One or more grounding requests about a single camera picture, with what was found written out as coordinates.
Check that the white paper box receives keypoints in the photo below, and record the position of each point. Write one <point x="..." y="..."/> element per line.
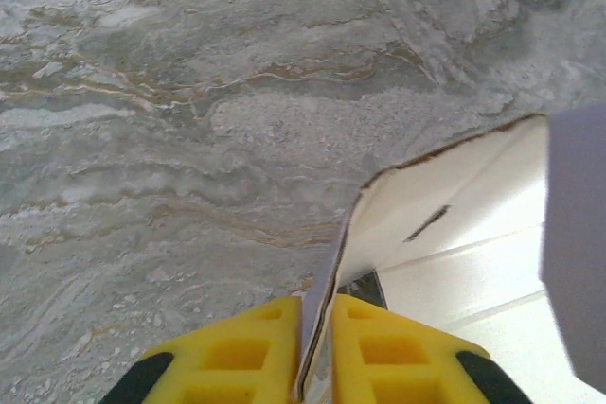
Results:
<point x="473" y="281"/>

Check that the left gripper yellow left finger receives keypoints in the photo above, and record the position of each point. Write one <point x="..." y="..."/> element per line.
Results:
<point x="227" y="366"/>

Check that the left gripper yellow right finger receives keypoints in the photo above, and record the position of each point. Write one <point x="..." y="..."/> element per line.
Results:
<point x="393" y="366"/>

